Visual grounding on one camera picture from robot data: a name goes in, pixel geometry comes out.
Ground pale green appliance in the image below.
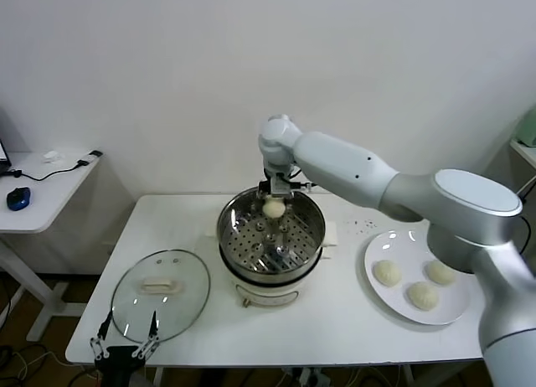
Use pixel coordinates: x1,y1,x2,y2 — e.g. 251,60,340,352
517,110,536,147

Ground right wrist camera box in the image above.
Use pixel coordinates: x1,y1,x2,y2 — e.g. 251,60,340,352
270,173,294,199

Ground scattered dark crumbs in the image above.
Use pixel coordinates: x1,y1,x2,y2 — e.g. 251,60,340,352
345,219,378,235

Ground white shelf table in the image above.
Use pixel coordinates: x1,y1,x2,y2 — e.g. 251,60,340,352
508,137,536,170

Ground white side desk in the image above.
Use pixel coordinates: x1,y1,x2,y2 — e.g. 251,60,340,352
0,152,104,342

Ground white steamed baozi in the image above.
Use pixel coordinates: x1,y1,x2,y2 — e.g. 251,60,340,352
372,260,404,287
425,260,457,286
262,196,287,220
406,281,441,311

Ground stainless steel steamer basket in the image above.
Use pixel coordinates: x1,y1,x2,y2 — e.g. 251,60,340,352
204,185,338,279

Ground white round plate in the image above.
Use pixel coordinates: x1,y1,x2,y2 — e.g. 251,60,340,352
363,230,472,325

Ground blue computer mouse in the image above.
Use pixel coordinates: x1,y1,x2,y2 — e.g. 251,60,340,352
6,187,33,212

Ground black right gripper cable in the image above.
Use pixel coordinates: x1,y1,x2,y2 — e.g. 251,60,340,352
287,167,316,192

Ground black laptop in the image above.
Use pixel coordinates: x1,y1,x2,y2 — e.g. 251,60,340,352
0,139,13,174

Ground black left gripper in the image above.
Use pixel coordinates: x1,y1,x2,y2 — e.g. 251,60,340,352
89,310,160,387

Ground white power strip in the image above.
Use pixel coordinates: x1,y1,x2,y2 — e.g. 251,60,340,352
284,368,332,387

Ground glass pot lid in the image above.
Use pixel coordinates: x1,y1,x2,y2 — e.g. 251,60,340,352
111,248,211,344

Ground black desk cable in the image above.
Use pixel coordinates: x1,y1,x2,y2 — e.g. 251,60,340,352
0,151,104,183

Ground black power adapter cable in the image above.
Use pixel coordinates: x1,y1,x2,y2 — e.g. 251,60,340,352
515,184,533,258

